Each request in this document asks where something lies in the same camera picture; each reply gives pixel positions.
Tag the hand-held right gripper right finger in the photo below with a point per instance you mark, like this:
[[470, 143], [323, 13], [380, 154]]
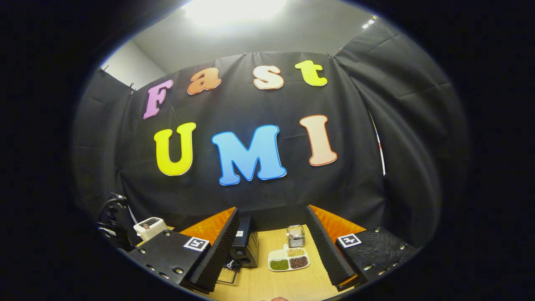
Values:
[[326, 246]]

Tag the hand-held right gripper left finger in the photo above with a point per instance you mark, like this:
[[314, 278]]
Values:
[[219, 251]]

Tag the black electric oven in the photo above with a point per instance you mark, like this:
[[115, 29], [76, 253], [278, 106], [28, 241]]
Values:
[[246, 246]]

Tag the metal mesh holder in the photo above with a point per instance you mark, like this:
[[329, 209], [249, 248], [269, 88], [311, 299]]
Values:
[[296, 237]]

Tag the white toaster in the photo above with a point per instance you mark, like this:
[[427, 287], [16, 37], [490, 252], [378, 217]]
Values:
[[149, 228]]

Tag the white divided bean tray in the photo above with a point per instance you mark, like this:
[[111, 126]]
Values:
[[288, 259]]

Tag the black backdrop cloth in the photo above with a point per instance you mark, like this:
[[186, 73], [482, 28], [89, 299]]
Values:
[[250, 104]]

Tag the small ceiling light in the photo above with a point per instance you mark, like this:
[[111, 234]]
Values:
[[368, 23]]

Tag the large ceiling light panel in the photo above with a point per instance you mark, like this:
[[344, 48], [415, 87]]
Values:
[[234, 9]]

